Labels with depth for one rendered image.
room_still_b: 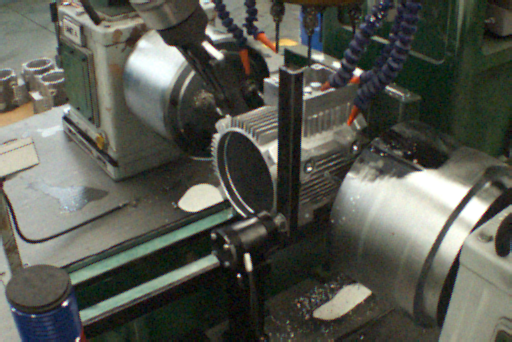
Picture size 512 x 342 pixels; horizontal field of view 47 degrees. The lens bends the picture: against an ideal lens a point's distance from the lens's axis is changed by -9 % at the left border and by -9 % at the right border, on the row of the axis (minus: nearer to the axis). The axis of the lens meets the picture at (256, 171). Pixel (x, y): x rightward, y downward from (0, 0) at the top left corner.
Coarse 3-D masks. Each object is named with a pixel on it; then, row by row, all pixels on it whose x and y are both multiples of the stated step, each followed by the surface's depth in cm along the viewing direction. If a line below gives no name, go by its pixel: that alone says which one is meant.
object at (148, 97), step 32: (224, 32) 121; (128, 64) 123; (160, 64) 116; (256, 64) 122; (128, 96) 125; (160, 96) 114; (192, 96) 116; (256, 96) 125; (160, 128) 118; (192, 128) 119
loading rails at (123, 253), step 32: (192, 224) 107; (224, 224) 109; (320, 224) 109; (96, 256) 98; (128, 256) 100; (160, 256) 102; (192, 256) 107; (288, 256) 107; (320, 256) 113; (96, 288) 97; (128, 288) 101; (160, 288) 92; (192, 288) 95; (224, 288) 100; (288, 288) 111; (96, 320) 86; (128, 320) 89; (160, 320) 94; (192, 320) 98; (224, 320) 103
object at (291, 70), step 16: (288, 64) 81; (288, 80) 80; (304, 80) 81; (288, 96) 81; (288, 112) 82; (288, 128) 83; (288, 144) 84; (288, 160) 85; (288, 176) 86; (288, 192) 88; (288, 208) 89; (288, 224) 90
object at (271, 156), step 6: (360, 114) 104; (222, 120) 102; (228, 120) 103; (360, 120) 104; (216, 126) 104; (222, 126) 103; (228, 126) 103; (354, 126) 104; (360, 126) 104; (270, 150) 94; (276, 150) 95; (264, 156) 96; (270, 156) 94; (276, 156) 94; (270, 162) 95; (276, 162) 94; (222, 192) 110; (222, 198) 110
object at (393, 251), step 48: (384, 144) 82; (432, 144) 80; (384, 192) 78; (432, 192) 75; (480, 192) 73; (336, 240) 84; (384, 240) 77; (432, 240) 72; (384, 288) 80; (432, 288) 74
